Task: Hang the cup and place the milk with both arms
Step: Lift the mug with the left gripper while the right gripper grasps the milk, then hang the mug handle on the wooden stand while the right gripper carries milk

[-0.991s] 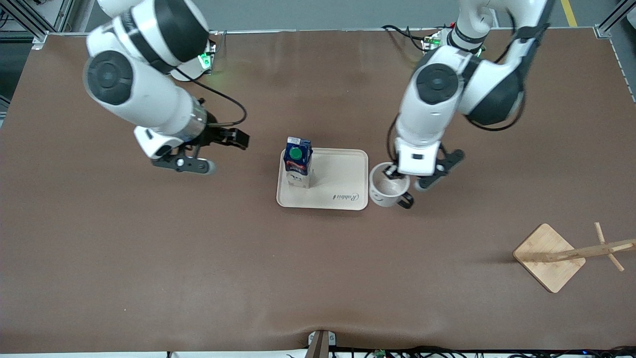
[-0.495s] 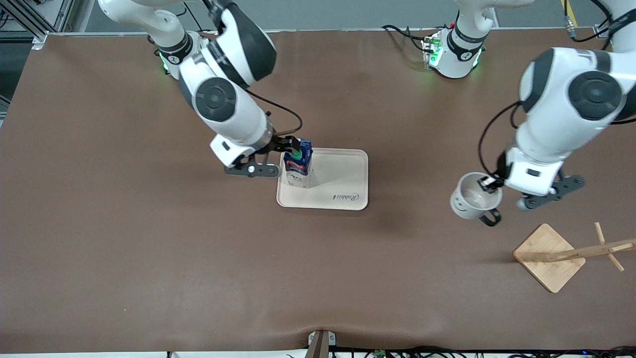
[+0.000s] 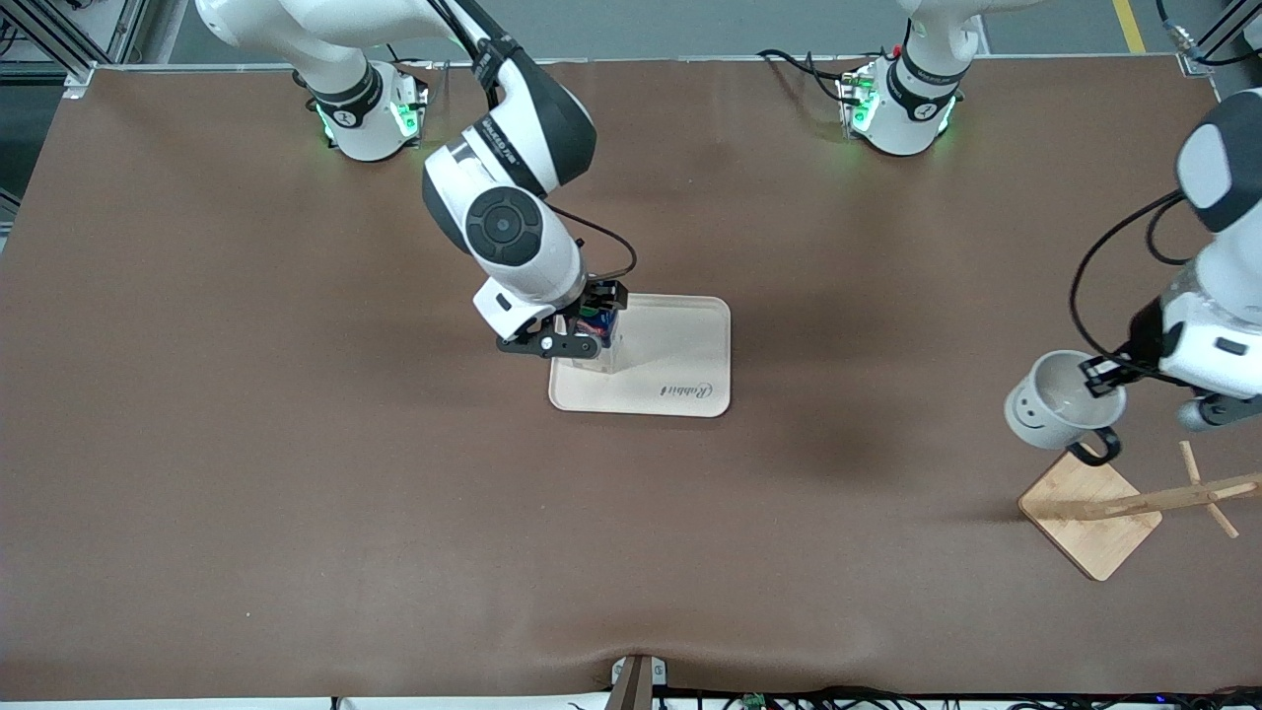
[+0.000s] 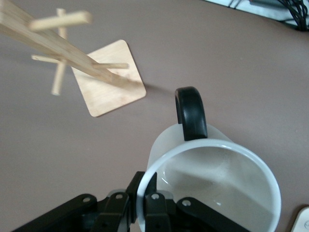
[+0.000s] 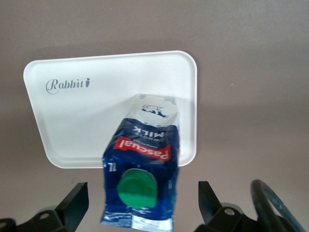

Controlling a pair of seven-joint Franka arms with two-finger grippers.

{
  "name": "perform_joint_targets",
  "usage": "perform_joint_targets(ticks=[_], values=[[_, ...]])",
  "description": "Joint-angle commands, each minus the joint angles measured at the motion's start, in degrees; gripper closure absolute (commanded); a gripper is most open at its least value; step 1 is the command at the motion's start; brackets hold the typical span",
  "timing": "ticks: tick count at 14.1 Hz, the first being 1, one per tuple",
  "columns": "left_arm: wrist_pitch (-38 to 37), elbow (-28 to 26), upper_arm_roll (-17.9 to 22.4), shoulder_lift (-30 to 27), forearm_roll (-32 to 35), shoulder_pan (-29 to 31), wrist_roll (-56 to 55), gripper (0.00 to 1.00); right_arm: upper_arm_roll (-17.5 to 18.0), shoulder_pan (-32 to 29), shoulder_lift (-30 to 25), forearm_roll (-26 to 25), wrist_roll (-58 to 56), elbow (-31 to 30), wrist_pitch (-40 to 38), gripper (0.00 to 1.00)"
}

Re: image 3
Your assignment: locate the blue white milk carton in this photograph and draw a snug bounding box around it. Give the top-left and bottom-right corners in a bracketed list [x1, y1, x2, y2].
[564, 304, 632, 375]

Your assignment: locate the white smiley mug black handle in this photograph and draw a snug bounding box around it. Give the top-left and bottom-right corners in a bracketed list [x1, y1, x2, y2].
[1005, 350, 1127, 467]

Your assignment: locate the wooden cup rack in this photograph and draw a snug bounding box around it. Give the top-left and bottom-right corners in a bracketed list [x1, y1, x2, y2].
[1018, 441, 1262, 581]

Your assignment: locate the cream tray with Rabbit print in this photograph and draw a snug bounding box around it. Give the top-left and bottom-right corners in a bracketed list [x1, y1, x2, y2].
[548, 293, 733, 418]

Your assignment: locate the brown table mat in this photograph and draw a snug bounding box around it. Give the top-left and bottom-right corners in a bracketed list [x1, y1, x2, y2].
[0, 54, 1262, 703]

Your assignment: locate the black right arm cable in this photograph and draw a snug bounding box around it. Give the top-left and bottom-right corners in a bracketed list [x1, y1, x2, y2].
[547, 202, 638, 285]

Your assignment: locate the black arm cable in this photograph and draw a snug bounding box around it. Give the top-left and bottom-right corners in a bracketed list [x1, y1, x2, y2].
[547, 202, 638, 285]
[1070, 190, 1199, 381]

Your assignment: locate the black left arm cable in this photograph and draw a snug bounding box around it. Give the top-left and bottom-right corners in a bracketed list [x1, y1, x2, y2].
[1070, 190, 1199, 381]

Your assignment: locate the black base cable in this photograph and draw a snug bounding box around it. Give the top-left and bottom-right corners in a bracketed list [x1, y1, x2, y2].
[386, 44, 451, 100]
[757, 47, 861, 106]

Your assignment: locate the aluminium frame post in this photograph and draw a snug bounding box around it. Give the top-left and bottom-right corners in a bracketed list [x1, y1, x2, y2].
[0, 0, 149, 97]
[1154, 0, 1262, 100]

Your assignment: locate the metal bracket with brown post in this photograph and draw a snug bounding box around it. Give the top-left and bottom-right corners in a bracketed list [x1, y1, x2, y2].
[610, 654, 668, 710]

